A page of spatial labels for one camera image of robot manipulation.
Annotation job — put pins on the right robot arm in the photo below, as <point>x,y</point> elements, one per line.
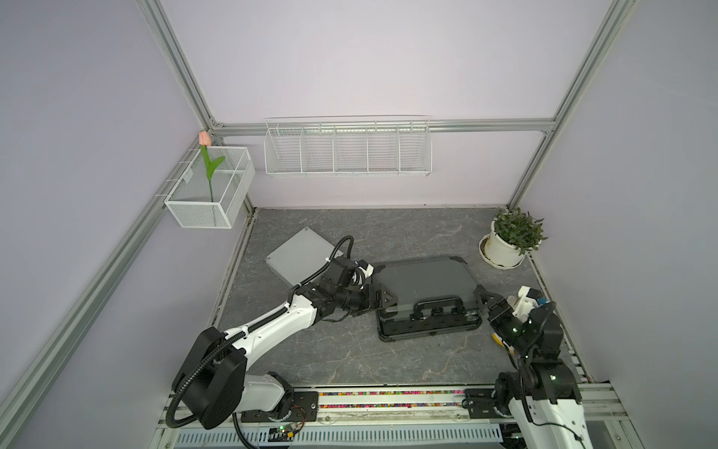
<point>541,394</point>

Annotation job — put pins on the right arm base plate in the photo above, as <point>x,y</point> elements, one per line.
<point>483,403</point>

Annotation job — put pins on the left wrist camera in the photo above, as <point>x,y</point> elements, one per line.
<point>363,272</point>

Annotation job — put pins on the artificial pink tulip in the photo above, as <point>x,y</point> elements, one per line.
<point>211,165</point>

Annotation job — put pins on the silver aluminium poker case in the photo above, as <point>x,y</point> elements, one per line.
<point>300,256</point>

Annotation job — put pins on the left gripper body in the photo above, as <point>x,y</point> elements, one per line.
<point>355,299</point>

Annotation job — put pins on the white mesh wall basket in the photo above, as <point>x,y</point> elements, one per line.
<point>189,201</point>

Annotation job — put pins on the yellow flat object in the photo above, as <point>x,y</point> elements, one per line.
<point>498,340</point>

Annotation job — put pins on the potted green plant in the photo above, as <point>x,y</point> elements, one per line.
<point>513,235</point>

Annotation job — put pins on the dark grey poker case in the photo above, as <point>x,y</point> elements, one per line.
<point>435,296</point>

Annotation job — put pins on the white wire wall shelf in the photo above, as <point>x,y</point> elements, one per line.
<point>348,146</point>

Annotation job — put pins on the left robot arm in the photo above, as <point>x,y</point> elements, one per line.
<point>213,383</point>

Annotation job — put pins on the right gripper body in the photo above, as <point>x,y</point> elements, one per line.
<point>504,325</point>

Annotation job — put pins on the aluminium front rail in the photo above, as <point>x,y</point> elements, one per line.
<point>433,404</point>

